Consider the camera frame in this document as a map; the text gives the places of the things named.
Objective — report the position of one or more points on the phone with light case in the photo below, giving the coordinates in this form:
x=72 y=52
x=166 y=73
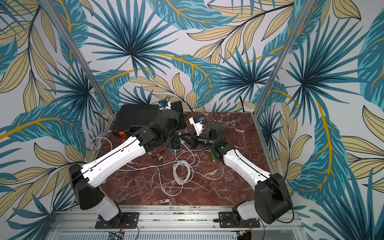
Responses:
x=175 y=144

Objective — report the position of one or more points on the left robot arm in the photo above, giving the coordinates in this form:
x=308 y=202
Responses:
x=86 y=179

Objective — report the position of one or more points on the aluminium frame post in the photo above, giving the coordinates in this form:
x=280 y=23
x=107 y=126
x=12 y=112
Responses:
x=56 y=18
x=304 y=12

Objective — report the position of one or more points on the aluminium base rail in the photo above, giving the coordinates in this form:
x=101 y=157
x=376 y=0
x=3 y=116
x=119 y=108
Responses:
x=174 y=223

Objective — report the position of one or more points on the phone with pink case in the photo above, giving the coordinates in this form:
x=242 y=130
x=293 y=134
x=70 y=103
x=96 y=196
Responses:
x=178 y=107

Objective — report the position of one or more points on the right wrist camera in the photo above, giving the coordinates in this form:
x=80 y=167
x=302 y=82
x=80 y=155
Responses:
x=197 y=123

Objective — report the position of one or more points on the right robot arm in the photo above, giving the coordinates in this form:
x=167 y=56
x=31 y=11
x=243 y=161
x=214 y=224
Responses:
x=272 y=199

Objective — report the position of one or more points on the right aluminium frame post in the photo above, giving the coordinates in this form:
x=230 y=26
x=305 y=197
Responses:
x=304 y=12

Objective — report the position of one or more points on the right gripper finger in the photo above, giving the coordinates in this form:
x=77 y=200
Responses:
x=186 y=143
x=185 y=136

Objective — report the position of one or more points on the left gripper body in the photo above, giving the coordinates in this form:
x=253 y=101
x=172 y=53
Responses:
x=181 y=123

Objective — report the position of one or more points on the left aluminium frame post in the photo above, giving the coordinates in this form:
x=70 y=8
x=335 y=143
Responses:
x=56 y=18

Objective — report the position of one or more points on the green plastic tap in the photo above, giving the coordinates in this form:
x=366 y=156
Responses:
x=215 y=155

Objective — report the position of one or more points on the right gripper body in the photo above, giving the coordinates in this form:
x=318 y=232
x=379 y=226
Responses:
x=193 y=141

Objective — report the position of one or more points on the black plastic tool case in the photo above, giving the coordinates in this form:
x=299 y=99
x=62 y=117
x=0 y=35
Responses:
x=132 y=117

